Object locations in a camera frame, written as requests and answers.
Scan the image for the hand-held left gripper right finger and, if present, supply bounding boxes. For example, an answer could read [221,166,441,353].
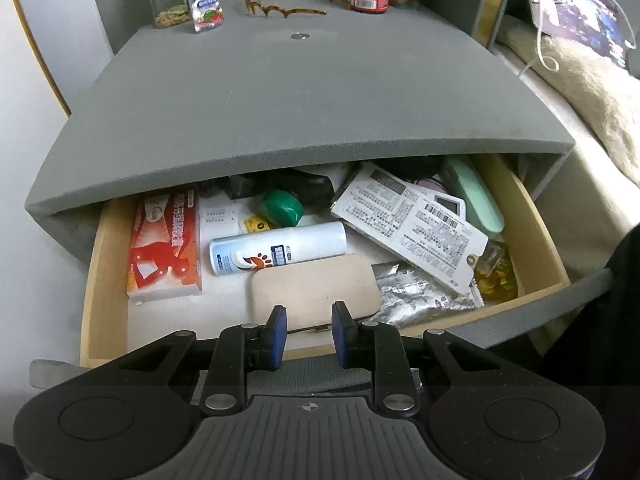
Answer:
[331,301,522,419]

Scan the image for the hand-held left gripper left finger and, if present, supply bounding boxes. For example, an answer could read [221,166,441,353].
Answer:
[99,305,290,417]

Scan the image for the beige oblong case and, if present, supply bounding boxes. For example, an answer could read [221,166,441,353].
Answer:
[250,252,381,335]

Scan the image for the white spray can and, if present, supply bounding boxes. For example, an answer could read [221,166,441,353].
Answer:
[209,221,348,277]

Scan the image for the white printed box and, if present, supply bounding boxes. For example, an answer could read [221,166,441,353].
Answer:
[330,161,490,297]

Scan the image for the wooden drawer with grey front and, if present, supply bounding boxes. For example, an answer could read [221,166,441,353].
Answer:
[29,152,614,392]

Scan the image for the silver foil packet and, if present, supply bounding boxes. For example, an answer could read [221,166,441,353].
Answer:
[370,262,486,326]

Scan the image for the yellow label sticker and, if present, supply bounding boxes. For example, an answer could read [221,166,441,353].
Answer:
[242,213,274,235]

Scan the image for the dark bottle with green cap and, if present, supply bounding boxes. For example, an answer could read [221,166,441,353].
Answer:
[227,167,337,229]

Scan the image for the red and white packet box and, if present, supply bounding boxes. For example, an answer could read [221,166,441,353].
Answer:
[126,187,203,303]

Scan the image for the yellow capsule blister pack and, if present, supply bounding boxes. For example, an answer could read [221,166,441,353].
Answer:
[472,240,519,304]

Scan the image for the mint green case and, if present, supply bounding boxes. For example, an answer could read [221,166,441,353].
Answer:
[442,156,506,239]

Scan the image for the grey fabric nightstand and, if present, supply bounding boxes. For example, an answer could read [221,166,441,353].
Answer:
[25,0,581,281]

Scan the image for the beige bed sheet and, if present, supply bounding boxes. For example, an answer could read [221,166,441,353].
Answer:
[517,60,640,283]

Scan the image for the small clear bottle white cap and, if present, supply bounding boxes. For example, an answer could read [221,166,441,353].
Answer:
[186,0,225,35]

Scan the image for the cream fuzzy blanket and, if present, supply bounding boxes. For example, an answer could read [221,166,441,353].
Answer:
[492,15,640,187]

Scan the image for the white cable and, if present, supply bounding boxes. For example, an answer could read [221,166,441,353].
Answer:
[519,0,562,79]

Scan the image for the gold metal frame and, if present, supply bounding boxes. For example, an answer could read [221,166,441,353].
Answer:
[0,0,74,119]

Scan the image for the tablet with white cable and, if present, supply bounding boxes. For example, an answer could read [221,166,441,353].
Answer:
[520,0,639,69]

